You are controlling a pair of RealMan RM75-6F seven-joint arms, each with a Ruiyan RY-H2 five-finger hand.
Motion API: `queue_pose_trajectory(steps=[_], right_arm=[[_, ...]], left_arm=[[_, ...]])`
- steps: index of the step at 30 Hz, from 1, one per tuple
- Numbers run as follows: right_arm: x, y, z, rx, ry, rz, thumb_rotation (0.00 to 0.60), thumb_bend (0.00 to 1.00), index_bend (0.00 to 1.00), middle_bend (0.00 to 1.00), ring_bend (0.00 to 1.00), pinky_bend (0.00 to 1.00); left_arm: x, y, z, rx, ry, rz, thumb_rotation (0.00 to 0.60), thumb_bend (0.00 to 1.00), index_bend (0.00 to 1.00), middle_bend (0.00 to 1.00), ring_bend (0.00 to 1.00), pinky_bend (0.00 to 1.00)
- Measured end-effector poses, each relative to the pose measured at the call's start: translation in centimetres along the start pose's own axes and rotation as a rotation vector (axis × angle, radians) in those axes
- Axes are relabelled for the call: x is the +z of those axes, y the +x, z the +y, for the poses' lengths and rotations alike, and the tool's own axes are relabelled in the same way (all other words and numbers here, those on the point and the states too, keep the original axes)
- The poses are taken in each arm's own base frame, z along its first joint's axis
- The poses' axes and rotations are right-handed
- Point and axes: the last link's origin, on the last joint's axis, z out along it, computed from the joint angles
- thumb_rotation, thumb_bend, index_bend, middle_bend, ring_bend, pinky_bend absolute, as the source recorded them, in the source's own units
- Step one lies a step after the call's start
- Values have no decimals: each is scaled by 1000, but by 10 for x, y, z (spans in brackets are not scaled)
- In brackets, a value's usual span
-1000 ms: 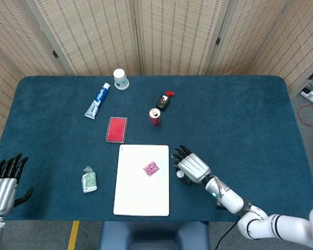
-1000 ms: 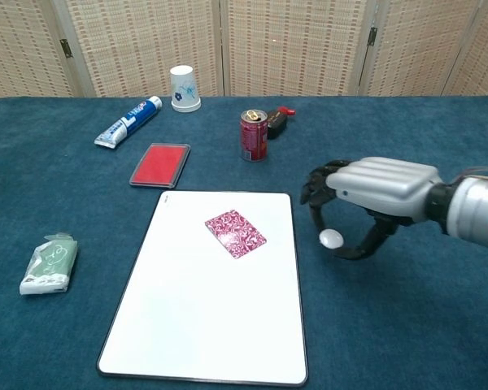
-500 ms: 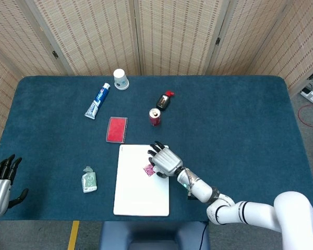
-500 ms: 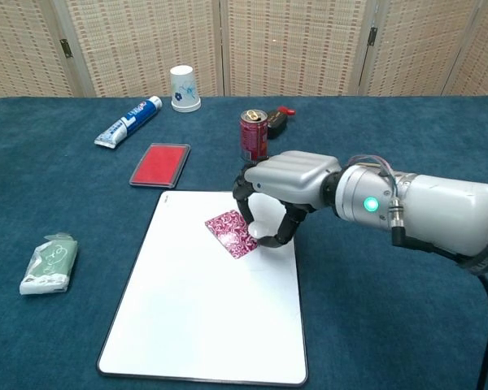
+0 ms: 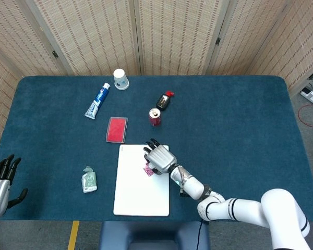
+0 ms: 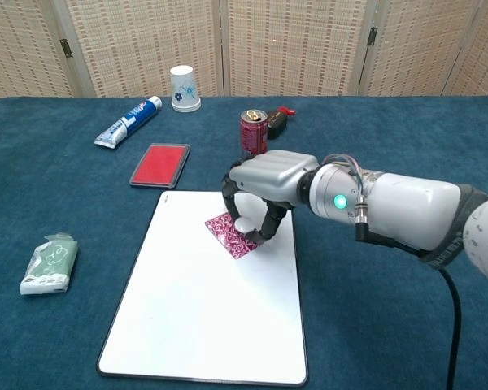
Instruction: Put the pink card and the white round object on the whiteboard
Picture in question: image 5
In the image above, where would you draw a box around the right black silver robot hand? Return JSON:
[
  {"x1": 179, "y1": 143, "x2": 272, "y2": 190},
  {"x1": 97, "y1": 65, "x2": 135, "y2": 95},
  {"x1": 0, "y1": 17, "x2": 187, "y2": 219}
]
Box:
[{"x1": 143, "y1": 138, "x2": 178, "y2": 176}]

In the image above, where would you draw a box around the red soda can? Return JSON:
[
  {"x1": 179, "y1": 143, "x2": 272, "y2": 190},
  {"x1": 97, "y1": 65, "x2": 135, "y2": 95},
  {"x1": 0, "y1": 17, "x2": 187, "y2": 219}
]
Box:
[{"x1": 149, "y1": 108, "x2": 162, "y2": 127}]

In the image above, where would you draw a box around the white board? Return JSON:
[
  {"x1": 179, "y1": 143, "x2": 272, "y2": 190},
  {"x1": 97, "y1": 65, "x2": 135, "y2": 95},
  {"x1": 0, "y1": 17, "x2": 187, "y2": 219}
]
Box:
[{"x1": 113, "y1": 144, "x2": 171, "y2": 217}]

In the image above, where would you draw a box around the red ink pad case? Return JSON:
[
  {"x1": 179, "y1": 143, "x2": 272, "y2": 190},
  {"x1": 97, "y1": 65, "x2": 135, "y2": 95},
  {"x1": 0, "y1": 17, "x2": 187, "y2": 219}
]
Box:
[{"x1": 105, "y1": 116, "x2": 128, "y2": 144}]

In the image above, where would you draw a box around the black bottle with red cap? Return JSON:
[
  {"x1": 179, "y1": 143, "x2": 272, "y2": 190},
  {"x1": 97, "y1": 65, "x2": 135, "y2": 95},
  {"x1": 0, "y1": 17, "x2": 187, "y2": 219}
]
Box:
[{"x1": 155, "y1": 90, "x2": 175, "y2": 112}]

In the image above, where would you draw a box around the green tissue pack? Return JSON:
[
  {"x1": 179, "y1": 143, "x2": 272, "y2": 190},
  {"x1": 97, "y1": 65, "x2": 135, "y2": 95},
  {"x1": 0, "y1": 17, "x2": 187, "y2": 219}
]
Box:
[{"x1": 81, "y1": 166, "x2": 98, "y2": 194}]

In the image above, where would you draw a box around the blue robot torso base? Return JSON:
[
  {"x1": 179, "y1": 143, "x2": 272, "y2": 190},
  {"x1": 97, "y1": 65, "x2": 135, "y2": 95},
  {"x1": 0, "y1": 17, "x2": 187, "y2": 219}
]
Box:
[{"x1": 99, "y1": 221, "x2": 211, "y2": 250}]

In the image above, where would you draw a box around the blue felt tablecloth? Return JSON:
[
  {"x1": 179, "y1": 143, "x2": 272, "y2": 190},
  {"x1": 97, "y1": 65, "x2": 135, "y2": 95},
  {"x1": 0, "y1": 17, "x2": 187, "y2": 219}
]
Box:
[{"x1": 0, "y1": 75, "x2": 313, "y2": 223}]

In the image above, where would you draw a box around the blue white toothpaste tube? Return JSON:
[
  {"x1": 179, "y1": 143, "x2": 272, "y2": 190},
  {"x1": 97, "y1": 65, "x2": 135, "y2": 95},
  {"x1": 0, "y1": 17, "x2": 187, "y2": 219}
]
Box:
[{"x1": 84, "y1": 82, "x2": 111, "y2": 120}]

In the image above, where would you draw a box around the white paper cup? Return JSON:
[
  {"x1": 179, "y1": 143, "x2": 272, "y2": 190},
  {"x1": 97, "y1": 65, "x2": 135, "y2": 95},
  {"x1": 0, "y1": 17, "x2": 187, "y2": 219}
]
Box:
[{"x1": 113, "y1": 68, "x2": 130, "y2": 91}]

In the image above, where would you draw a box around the woven bamboo folding screen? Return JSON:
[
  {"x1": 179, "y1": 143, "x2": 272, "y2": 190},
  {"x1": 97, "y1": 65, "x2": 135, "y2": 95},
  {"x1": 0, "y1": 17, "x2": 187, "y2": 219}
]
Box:
[{"x1": 0, "y1": 0, "x2": 313, "y2": 143}]

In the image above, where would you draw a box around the thin black cable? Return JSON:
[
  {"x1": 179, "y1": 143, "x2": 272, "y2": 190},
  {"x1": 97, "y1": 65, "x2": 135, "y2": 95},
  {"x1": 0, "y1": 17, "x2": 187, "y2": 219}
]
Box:
[{"x1": 197, "y1": 220, "x2": 203, "y2": 250}]

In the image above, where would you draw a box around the red floor cable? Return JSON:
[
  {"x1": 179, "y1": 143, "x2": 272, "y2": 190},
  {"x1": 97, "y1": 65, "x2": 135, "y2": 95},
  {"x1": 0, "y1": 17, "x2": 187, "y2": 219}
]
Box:
[{"x1": 297, "y1": 104, "x2": 313, "y2": 128}]

